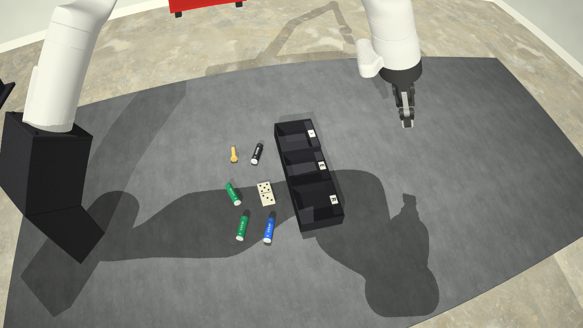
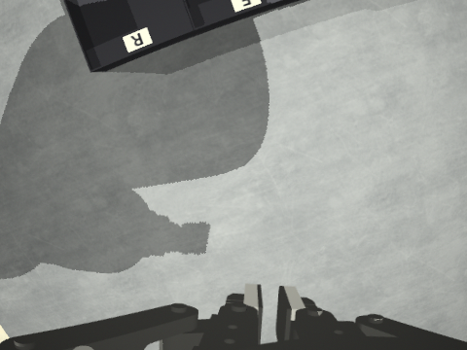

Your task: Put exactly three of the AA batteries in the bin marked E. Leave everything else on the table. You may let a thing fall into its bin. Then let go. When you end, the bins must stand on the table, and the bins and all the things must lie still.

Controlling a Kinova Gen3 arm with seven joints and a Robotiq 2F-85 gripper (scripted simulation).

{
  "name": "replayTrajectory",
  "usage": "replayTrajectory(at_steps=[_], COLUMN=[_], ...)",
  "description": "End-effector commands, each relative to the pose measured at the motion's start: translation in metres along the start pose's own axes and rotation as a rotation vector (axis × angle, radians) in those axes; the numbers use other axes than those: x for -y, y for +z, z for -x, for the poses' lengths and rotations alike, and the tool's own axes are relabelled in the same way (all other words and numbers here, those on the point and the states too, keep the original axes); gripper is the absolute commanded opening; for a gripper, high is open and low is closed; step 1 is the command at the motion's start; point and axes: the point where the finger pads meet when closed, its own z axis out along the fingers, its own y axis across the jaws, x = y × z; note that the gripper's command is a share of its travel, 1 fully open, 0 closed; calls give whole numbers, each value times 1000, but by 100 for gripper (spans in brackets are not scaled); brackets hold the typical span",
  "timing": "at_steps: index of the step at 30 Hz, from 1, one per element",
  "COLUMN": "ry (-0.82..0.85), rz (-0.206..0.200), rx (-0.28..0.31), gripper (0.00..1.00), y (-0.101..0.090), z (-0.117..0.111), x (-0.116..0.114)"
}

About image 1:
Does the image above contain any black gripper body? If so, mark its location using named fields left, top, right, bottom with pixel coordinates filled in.
left=379, top=59, right=422, bottom=103

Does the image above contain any black aa battery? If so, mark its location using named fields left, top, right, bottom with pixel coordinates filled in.
left=251, top=143, right=263, bottom=164

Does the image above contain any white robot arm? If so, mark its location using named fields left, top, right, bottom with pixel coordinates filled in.
left=22, top=0, right=421, bottom=133

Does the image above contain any green aa battery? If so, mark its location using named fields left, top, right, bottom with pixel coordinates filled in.
left=225, top=183, right=241, bottom=205
left=236, top=215, right=248, bottom=241

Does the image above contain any black divided bin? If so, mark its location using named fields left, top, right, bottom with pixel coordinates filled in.
left=274, top=118, right=345, bottom=232

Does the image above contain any white domino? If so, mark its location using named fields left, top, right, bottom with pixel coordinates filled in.
left=257, top=182, right=275, bottom=206

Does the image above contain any blue aa battery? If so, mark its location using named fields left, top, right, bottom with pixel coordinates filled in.
left=263, top=217, right=275, bottom=243

